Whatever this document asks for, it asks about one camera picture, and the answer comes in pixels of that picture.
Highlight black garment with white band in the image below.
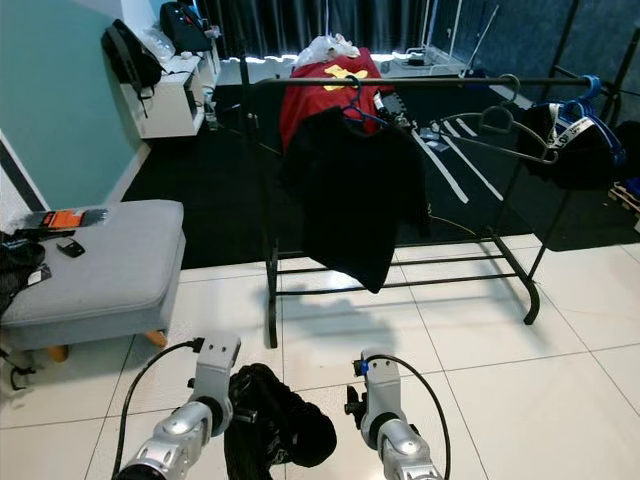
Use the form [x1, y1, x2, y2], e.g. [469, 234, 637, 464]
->
[515, 100, 629, 191]

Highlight black sling bag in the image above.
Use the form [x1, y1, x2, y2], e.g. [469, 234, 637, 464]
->
[0, 232, 53, 391]

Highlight blue plastic hanger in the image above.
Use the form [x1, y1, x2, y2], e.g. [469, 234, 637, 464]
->
[545, 75, 626, 151]
[338, 75, 391, 129]

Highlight blue bag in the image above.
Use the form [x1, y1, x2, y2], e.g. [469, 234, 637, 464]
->
[615, 175, 640, 203]

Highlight white plastic bag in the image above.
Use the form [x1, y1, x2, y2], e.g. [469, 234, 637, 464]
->
[295, 33, 361, 66]

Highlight red shirt with yellow print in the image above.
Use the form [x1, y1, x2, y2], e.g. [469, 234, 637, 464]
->
[278, 50, 386, 151]

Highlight black backpack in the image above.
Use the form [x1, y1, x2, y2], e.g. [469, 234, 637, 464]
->
[102, 18, 163, 99]

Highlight orange black package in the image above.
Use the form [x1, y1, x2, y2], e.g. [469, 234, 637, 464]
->
[15, 207, 111, 233]

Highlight blue mop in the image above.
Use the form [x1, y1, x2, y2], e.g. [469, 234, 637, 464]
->
[455, 5, 501, 79]

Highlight black metal clothes rack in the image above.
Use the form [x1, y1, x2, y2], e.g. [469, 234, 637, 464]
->
[235, 0, 640, 349]

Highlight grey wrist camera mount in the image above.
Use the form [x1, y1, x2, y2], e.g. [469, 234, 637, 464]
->
[357, 348, 403, 421]
[195, 333, 243, 406]

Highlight grey clothes hanger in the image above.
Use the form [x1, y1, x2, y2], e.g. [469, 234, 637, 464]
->
[435, 73, 559, 166]

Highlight black shorts with white pattern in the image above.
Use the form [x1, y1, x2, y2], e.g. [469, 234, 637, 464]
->
[222, 362, 339, 480]

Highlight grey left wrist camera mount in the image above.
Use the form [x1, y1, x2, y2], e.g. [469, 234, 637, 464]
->
[195, 333, 243, 406]

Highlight black curtain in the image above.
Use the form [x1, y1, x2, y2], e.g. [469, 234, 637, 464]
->
[210, 0, 441, 59]

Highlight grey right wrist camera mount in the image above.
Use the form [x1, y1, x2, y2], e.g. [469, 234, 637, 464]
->
[357, 348, 403, 421]

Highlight black carpet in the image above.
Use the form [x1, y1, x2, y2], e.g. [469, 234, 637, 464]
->
[120, 80, 640, 271]

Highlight white shelf unit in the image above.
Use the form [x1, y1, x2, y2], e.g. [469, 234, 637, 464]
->
[122, 48, 221, 141]

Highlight small black bag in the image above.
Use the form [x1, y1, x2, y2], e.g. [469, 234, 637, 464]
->
[158, 0, 211, 53]

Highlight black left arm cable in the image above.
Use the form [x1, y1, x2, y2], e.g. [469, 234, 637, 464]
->
[120, 338, 203, 471]

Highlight black t-shirt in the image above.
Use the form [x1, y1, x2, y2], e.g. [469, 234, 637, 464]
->
[278, 105, 431, 294]

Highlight grey upholstered ottoman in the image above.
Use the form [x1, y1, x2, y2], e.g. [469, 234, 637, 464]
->
[0, 198, 187, 363]

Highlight small clear bottle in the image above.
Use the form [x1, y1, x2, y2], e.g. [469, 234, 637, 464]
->
[205, 88, 221, 131]

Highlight white floor strip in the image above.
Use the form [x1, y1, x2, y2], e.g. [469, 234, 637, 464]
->
[415, 125, 469, 204]

